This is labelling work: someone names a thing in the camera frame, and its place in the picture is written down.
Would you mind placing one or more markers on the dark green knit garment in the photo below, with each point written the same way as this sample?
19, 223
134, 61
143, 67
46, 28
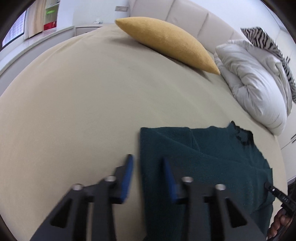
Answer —
210, 156

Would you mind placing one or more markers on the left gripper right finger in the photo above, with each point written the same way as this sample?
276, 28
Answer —
176, 187

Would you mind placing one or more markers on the mustard yellow pillow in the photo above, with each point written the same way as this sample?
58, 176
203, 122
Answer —
169, 40

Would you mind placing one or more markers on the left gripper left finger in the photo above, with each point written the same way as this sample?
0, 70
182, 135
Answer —
121, 187

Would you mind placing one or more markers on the white nightstand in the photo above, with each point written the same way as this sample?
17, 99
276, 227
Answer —
79, 30

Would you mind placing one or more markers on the white folded duvet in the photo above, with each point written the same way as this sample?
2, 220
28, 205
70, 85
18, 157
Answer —
258, 82

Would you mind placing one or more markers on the zebra pattern pillow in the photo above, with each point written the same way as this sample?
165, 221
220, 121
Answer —
259, 38

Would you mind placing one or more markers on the beige bed sheet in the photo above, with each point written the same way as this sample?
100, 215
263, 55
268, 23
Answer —
74, 113

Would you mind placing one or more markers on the person right hand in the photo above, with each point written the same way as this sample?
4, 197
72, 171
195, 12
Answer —
280, 219

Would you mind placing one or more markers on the cream padded headboard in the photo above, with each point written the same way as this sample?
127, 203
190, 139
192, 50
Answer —
206, 27

